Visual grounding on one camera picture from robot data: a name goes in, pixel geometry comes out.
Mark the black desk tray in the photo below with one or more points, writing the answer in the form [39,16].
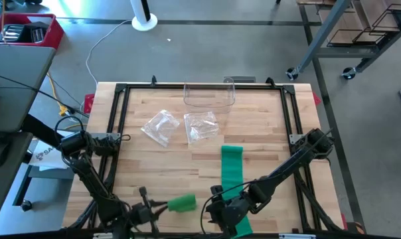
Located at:
[8,192]

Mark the red table corner clamp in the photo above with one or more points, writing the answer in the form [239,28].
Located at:
[316,99]
[89,103]

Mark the grey desk top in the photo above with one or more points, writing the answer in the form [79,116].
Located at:
[18,83]

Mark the small black caster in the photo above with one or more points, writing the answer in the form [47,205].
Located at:
[26,206]

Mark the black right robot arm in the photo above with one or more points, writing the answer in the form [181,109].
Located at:
[287,166]

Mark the clear plastic bag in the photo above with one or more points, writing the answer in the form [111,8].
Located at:
[160,127]
[200,127]

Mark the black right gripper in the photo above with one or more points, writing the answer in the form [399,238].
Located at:
[232,209]

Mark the red plastic crate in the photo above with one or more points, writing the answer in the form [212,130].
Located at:
[56,34]

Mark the cart caster wheel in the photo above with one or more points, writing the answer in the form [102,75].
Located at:
[349,73]
[291,74]

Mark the grass green elastic bandage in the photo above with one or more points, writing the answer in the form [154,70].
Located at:
[184,203]

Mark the clear plastic bin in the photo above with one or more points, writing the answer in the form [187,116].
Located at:
[208,98]

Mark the white printed paper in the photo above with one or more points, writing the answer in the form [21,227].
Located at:
[48,159]

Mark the white fan base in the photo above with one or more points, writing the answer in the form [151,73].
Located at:
[144,23]

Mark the black desk support strut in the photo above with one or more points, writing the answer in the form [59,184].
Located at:
[38,127]

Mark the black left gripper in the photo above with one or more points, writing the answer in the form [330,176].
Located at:
[142,212]

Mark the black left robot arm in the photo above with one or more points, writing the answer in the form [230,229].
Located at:
[94,186]

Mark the teal elastic bandage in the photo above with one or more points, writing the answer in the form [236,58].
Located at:
[232,166]

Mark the silver metal bracket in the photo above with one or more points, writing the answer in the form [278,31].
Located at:
[296,236]
[102,236]

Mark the grey metal cart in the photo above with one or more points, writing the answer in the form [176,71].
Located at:
[323,31]

